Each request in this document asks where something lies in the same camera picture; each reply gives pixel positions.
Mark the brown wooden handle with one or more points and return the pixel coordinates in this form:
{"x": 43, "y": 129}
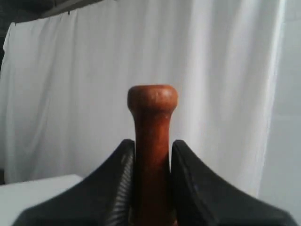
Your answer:
{"x": 151, "y": 107}

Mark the white backdrop curtain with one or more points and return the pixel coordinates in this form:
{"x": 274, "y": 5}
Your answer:
{"x": 64, "y": 83}

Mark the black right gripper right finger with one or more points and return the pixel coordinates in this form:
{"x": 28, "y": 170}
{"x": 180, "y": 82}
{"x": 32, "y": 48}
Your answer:
{"x": 202, "y": 198}

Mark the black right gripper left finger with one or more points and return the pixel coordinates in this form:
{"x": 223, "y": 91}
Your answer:
{"x": 101, "y": 199}

